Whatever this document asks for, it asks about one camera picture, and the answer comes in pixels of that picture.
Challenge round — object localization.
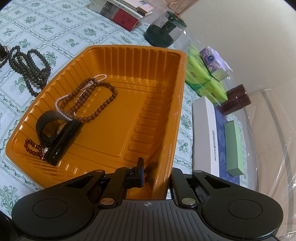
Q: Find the white pearl necklace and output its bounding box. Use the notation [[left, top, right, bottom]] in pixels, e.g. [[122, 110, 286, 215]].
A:
[[55, 74, 107, 122]]

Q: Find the dark green bead necklace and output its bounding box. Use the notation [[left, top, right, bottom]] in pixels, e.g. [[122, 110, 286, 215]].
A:
[[0, 45, 52, 98]]

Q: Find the plastic wrapped headboard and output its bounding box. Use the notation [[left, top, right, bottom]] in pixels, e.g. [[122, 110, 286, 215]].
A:
[[246, 89, 295, 240]]

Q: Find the purple tissue pack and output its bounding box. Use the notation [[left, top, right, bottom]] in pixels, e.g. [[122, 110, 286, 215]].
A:
[[200, 46, 229, 81]]

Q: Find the blue and white book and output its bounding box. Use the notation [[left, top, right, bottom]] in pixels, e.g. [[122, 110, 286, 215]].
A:
[[192, 96, 242, 185]]

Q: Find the brown wooden bead necklace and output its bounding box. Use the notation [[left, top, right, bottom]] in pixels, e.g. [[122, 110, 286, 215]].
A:
[[59, 78, 118, 123]]

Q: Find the dark brown round canister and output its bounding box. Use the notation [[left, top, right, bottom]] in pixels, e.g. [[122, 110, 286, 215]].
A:
[[216, 84, 251, 115]]

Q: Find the black bangle bracelet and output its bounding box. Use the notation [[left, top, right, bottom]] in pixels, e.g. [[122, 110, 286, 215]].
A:
[[35, 110, 68, 144]]

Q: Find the green tissue pack bundle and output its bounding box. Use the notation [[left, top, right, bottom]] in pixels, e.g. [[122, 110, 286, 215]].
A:
[[185, 42, 228, 105]]

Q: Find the green floral tablecloth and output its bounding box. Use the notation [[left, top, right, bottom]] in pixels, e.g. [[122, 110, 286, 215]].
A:
[[0, 0, 248, 217]]

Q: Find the black hair clip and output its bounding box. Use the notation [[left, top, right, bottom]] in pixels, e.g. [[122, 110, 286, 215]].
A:
[[44, 120, 84, 166]]

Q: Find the small green box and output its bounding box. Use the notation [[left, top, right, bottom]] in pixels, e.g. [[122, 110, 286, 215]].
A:
[[224, 120, 244, 177]]

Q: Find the green glass humidifier jar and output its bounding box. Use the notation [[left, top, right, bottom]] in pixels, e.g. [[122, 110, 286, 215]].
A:
[[144, 11, 187, 48]]

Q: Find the white and red box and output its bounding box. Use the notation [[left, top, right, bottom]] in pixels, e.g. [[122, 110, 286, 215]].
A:
[[88, 0, 138, 31]]

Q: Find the pink curtain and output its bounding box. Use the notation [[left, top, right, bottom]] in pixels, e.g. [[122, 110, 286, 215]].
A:
[[163, 0, 199, 15]]

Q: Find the orange plastic tray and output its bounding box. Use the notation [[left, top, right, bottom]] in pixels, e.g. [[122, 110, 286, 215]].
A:
[[6, 45, 187, 199]]

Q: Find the stack of books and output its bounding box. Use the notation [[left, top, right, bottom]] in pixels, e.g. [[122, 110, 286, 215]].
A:
[[109, 0, 154, 18]]

